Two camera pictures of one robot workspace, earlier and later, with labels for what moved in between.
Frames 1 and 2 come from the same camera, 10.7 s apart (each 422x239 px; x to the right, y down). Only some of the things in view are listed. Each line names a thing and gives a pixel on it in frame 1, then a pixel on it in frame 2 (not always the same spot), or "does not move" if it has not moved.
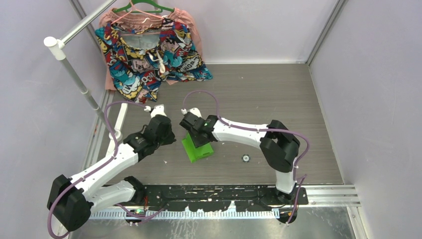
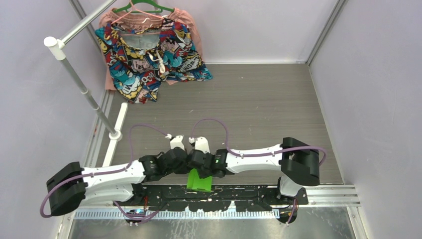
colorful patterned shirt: [139, 63] does not move
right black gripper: [197, 143] -> [203, 174]
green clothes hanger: [135, 2] does not move
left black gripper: [170, 139] -> [183, 170]
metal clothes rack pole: [56, 47] does not move
